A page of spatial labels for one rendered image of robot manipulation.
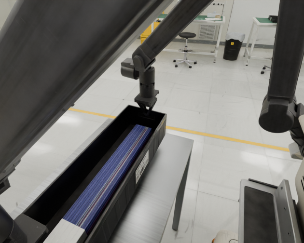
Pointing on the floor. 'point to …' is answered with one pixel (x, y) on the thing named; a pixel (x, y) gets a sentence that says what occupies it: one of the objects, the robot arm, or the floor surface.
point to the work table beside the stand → (142, 191)
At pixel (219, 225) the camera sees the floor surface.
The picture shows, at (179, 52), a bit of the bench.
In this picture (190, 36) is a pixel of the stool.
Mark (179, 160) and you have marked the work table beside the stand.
